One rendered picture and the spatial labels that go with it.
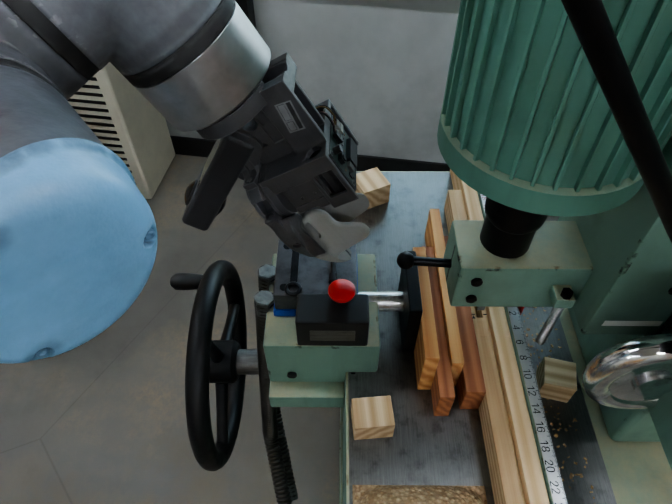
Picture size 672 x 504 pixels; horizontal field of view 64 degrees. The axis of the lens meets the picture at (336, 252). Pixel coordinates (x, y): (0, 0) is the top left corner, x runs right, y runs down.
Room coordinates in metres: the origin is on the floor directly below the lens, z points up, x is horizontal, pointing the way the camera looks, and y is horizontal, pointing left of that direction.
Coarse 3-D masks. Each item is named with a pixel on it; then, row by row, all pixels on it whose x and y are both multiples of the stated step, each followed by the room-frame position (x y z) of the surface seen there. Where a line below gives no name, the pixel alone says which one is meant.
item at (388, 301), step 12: (408, 276) 0.39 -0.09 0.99; (408, 288) 0.37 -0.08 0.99; (372, 300) 0.38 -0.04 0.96; (384, 300) 0.38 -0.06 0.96; (396, 300) 0.38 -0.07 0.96; (408, 300) 0.35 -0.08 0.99; (420, 300) 0.35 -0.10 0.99; (408, 312) 0.34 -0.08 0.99; (420, 312) 0.34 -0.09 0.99; (408, 324) 0.34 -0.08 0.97; (408, 336) 0.34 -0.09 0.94; (408, 348) 0.34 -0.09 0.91
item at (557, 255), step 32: (480, 224) 0.40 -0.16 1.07; (544, 224) 0.40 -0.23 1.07; (576, 224) 0.40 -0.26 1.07; (448, 256) 0.39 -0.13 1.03; (480, 256) 0.36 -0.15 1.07; (544, 256) 0.36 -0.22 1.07; (576, 256) 0.36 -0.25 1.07; (448, 288) 0.36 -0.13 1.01; (480, 288) 0.34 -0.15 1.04; (512, 288) 0.34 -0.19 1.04; (544, 288) 0.34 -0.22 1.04; (576, 288) 0.34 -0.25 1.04
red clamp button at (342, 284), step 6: (336, 282) 0.36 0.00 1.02; (342, 282) 0.36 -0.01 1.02; (348, 282) 0.36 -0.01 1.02; (330, 288) 0.35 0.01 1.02; (336, 288) 0.35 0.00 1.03; (342, 288) 0.35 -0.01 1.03; (348, 288) 0.35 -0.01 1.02; (354, 288) 0.35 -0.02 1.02; (330, 294) 0.34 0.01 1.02; (336, 294) 0.34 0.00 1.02; (342, 294) 0.34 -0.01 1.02; (348, 294) 0.34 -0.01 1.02; (354, 294) 0.34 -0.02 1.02; (336, 300) 0.33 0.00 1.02; (342, 300) 0.33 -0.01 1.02; (348, 300) 0.34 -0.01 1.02
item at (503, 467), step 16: (448, 192) 0.59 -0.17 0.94; (448, 208) 0.57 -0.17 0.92; (464, 208) 0.55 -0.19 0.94; (448, 224) 0.55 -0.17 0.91; (480, 352) 0.32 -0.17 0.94; (496, 368) 0.30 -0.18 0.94; (496, 384) 0.28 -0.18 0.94; (496, 400) 0.26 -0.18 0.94; (480, 416) 0.26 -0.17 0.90; (496, 416) 0.24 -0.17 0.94; (496, 432) 0.22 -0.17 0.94; (496, 448) 0.21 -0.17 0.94; (512, 448) 0.21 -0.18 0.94; (496, 464) 0.19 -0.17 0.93; (512, 464) 0.19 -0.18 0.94; (496, 480) 0.18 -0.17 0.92; (512, 480) 0.17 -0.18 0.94; (496, 496) 0.17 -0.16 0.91; (512, 496) 0.16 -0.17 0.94
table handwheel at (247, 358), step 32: (224, 288) 0.50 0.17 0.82; (192, 320) 0.36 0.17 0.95; (192, 352) 0.32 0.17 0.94; (224, 352) 0.37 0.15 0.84; (256, 352) 0.38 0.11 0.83; (192, 384) 0.29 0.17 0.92; (224, 384) 0.35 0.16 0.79; (192, 416) 0.26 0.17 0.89; (224, 416) 0.32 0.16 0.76; (192, 448) 0.24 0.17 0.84; (224, 448) 0.28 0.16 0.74
